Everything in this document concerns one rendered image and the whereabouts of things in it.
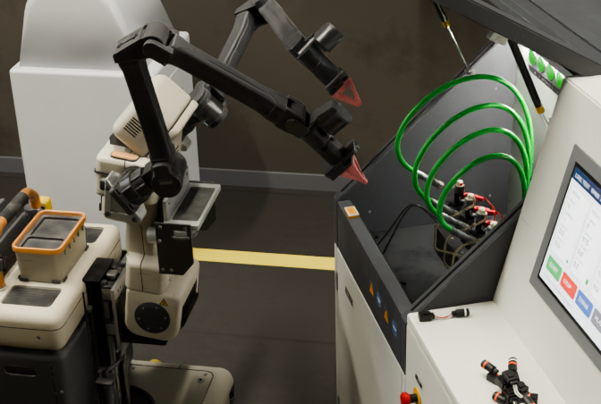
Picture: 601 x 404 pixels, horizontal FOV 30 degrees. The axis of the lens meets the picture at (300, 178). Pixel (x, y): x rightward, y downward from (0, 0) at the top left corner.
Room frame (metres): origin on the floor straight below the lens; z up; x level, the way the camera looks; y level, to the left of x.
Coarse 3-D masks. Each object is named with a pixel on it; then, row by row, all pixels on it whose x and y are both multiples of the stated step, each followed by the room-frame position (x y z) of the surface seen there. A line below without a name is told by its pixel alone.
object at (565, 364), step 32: (576, 96) 2.27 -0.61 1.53; (576, 128) 2.23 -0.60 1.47; (544, 160) 2.31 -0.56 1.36; (544, 192) 2.26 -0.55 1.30; (544, 224) 2.22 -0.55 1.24; (512, 256) 2.30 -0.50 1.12; (512, 288) 2.25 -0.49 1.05; (512, 320) 2.20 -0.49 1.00; (544, 320) 2.09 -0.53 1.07; (416, 352) 2.19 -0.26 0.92; (544, 352) 2.04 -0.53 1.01; (576, 352) 1.94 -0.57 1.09; (416, 384) 2.19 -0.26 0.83; (576, 384) 1.90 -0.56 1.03
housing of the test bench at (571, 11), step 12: (540, 0) 3.05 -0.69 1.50; (552, 0) 3.05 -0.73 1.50; (564, 0) 3.05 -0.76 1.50; (576, 0) 3.04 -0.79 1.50; (588, 0) 3.04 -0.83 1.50; (600, 0) 3.04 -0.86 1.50; (552, 12) 2.95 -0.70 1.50; (564, 12) 2.95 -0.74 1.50; (576, 12) 2.94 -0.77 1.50; (588, 12) 2.94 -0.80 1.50; (600, 12) 2.94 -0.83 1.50; (564, 24) 2.85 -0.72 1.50; (576, 24) 2.84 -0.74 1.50; (588, 24) 2.84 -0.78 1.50; (600, 24) 2.83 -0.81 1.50; (588, 36) 2.74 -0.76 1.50; (600, 36) 2.74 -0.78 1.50; (600, 48) 2.65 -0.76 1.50
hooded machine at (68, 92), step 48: (48, 0) 4.28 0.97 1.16; (96, 0) 4.24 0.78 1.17; (144, 0) 4.51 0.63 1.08; (48, 48) 4.28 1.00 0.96; (96, 48) 4.25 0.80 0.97; (48, 96) 4.25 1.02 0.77; (96, 96) 4.21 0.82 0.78; (48, 144) 4.26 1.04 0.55; (96, 144) 4.22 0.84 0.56; (192, 144) 4.60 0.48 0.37; (48, 192) 4.26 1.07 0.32
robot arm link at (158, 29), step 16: (144, 32) 2.49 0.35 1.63; (160, 32) 2.47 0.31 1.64; (128, 48) 2.46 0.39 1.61; (128, 64) 2.47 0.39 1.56; (144, 64) 2.49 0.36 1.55; (128, 80) 2.48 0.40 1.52; (144, 80) 2.48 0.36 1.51; (144, 96) 2.49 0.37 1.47; (144, 112) 2.49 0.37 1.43; (160, 112) 2.52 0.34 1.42; (144, 128) 2.50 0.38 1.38; (160, 128) 2.50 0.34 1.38; (160, 144) 2.51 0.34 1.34; (160, 160) 2.50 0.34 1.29; (160, 176) 2.49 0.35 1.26; (176, 176) 2.50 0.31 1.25; (160, 192) 2.50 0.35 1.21; (176, 192) 2.50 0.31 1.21
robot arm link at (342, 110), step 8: (328, 104) 2.49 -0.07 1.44; (336, 104) 2.49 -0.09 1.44; (312, 112) 2.52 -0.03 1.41; (320, 112) 2.48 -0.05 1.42; (328, 112) 2.47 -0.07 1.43; (336, 112) 2.46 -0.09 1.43; (344, 112) 2.49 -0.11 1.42; (288, 120) 2.46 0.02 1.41; (296, 120) 2.46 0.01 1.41; (312, 120) 2.48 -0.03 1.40; (320, 120) 2.47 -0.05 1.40; (328, 120) 2.47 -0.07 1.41; (336, 120) 2.46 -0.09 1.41; (344, 120) 2.46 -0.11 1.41; (288, 128) 2.46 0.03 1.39; (296, 128) 2.46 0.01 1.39; (304, 128) 2.46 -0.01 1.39; (328, 128) 2.46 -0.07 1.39; (336, 128) 2.46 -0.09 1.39; (296, 136) 2.46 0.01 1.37
